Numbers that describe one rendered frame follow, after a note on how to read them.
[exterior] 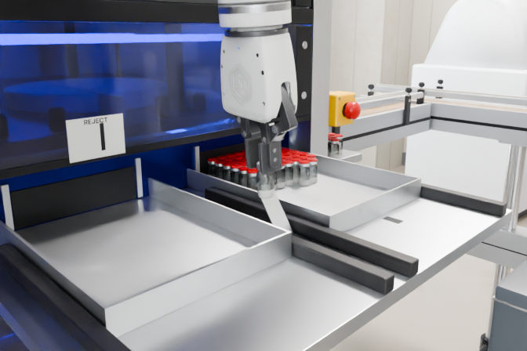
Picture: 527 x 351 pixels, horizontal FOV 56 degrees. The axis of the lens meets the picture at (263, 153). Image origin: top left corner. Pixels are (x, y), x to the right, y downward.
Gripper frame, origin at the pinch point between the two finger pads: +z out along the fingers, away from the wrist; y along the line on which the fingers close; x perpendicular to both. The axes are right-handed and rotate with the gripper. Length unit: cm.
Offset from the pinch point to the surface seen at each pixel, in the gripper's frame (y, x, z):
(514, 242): -16, 108, 60
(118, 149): -21.1, -11.0, 1.4
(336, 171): -18.5, 31.8, 16.1
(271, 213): -3.4, 3.3, 10.7
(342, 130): -40, 56, 17
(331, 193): -10.8, 22.7, 15.9
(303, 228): 0.0, 6.3, 12.9
